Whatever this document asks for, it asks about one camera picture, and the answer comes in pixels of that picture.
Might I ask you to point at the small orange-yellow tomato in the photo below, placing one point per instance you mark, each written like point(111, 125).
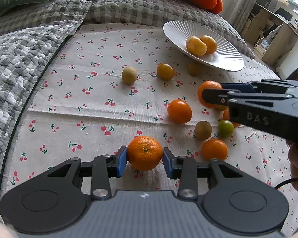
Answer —
point(165, 72)

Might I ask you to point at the wooden desk shelf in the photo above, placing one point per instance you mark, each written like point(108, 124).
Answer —
point(272, 29)

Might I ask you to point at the large yellow tomato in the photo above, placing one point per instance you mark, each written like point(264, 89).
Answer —
point(210, 43)
point(195, 46)

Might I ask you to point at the orange mandarin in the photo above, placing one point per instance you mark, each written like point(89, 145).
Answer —
point(207, 85)
point(144, 153)
point(214, 148)

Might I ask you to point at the brownish green tomato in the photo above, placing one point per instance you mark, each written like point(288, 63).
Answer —
point(203, 130)

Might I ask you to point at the orange cherry tomato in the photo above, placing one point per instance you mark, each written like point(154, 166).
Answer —
point(179, 111)

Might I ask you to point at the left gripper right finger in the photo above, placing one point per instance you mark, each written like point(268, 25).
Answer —
point(184, 169)

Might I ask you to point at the yellow fruit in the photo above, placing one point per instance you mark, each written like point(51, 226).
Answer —
point(194, 69)

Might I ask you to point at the cherry print cloth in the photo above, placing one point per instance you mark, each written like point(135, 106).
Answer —
point(84, 109)

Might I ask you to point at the beige longan fruit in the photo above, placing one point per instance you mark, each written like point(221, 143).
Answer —
point(129, 75)

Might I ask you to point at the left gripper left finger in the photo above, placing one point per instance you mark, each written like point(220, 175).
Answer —
point(105, 167)

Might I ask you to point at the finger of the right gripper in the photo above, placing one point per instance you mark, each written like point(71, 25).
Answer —
point(247, 87)
point(218, 97)

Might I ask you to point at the grey curtain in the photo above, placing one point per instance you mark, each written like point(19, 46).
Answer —
point(239, 12)

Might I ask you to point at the white ribbed plate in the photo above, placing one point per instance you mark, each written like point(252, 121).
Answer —
point(226, 57)

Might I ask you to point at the grey checkered quilt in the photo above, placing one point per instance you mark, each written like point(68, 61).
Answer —
point(30, 38)

